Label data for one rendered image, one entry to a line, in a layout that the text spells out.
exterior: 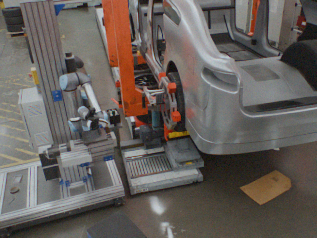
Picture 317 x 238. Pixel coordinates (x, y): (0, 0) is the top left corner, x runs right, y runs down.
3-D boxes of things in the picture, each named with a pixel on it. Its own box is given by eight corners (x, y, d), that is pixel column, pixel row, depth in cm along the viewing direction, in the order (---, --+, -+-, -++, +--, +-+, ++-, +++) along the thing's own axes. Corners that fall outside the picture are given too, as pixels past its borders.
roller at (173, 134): (193, 135, 351) (193, 131, 348) (167, 139, 346) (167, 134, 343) (191, 132, 356) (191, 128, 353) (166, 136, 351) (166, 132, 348)
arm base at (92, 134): (87, 140, 288) (85, 131, 283) (85, 132, 301) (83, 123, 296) (103, 137, 292) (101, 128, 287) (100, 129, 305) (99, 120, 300)
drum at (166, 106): (172, 111, 340) (171, 99, 333) (153, 114, 336) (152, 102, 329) (169, 106, 352) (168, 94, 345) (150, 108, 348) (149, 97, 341)
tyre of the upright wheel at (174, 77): (197, 141, 349) (206, 97, 301) (178, 144, 344) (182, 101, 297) (181, 101, 393) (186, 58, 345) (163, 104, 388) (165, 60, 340)
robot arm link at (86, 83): (86, 72, 276) (106, 122, 269) (74, 75, 271) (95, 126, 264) (88, 66, 266) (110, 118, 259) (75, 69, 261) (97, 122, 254)
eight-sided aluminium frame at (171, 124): (177, 136, 332) (176, 89, 306) (171, 137, 331) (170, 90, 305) (165, 114, 379) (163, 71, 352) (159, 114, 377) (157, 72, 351)
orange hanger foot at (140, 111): (177, 110, 398) (177, 85, 382) (137, 115, 389) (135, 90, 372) (174, 104, 413) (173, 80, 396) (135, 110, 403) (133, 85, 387)
